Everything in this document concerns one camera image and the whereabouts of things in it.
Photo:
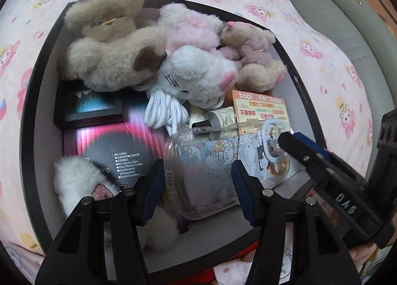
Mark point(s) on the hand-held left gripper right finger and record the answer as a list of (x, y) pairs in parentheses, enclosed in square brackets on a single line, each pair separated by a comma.
[(245, 195)]

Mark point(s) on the green hand cream tube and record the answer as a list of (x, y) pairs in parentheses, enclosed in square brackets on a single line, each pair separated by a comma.
[(223, 120)]

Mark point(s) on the pink cartoon printed blanket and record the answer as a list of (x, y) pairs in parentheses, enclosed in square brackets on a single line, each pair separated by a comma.
[(279, 8)]

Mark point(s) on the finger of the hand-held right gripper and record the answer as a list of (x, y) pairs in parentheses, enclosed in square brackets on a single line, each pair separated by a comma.
[(313, 145), (297, 148)]

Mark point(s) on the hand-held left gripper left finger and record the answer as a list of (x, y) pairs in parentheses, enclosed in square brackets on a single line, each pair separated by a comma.
[(152, 195)]

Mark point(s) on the clear plastic pouch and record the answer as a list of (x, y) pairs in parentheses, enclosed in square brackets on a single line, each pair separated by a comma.
[(211, 176)]

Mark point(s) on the cartoon sticker packet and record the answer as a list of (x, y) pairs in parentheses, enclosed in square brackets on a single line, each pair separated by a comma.
[(257, 108)]

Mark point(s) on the red cloth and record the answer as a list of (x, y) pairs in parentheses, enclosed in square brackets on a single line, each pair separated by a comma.
[(201, 278)]

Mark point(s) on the pink and black package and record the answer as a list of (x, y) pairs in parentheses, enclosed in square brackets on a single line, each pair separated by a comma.
[(105, 142)]

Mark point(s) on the grey padded headboard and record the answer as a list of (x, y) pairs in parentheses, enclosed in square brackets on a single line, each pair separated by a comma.
[(325, 8)]

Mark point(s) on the black cardboard box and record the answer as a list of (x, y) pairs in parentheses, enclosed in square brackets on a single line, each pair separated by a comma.
[(43, 148)]

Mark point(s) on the white pink plush cat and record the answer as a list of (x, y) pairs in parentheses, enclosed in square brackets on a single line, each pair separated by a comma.
[(192, 74)]

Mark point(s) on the small pink beige plush bear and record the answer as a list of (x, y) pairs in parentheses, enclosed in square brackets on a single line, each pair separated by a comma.
[(251, 52)]

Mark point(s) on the wooden comb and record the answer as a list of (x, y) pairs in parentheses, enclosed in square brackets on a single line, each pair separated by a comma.
[(228, 98)]

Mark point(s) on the small black box blue print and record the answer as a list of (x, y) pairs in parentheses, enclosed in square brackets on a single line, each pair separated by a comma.
[(90, 108)]

